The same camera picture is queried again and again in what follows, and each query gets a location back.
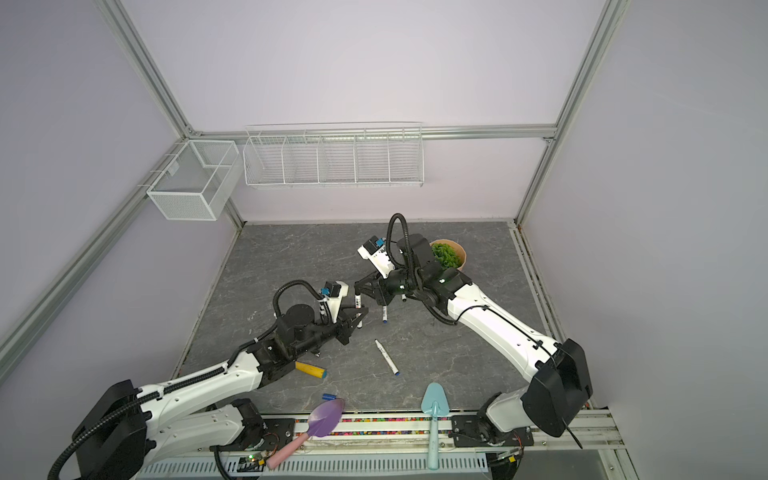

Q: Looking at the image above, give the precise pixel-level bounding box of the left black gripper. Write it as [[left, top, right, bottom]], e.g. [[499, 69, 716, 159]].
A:
[[291, 301, 366, 358]]

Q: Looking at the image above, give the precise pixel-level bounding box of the purple garden trowel pink handle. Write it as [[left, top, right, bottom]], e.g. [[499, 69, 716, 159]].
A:
[[266, 398, 345, 470]]

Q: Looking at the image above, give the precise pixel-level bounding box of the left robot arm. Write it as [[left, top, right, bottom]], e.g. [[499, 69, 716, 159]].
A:
[[47, 302, 368, 479]]

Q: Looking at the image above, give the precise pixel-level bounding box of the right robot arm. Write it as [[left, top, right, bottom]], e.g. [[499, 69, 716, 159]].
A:
[[354, 234, 593, 445]]

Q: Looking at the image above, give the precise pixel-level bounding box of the potted green plant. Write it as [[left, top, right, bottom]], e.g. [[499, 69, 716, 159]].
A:
[[431, 239, 467, 271]]

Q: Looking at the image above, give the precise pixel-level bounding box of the light blue garden trowel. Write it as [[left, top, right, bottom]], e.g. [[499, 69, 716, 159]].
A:
[[421, 382, 450, 471]]

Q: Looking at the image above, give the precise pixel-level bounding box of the white mesh box basket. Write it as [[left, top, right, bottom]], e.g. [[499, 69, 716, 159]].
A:
[[147, 140, 244, 221]]

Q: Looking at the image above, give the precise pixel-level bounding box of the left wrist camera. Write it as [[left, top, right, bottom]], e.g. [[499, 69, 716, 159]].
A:
[[320, 281, 349, 323]]

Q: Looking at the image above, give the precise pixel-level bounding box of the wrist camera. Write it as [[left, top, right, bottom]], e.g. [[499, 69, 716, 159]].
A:
[[320, 281, 349, 323], [358, 236, 396, 279]]

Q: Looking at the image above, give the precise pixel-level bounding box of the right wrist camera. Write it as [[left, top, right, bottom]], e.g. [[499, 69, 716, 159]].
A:
[[358, 236, 396, 279]]

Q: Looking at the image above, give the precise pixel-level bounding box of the blue garden fork yellow handle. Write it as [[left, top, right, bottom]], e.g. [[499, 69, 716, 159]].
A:
[[295, 362, 327, 379]]

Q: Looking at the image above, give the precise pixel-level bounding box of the white wire basket rack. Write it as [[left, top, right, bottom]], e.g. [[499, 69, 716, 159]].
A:
[[243, 122, 425, 187]]

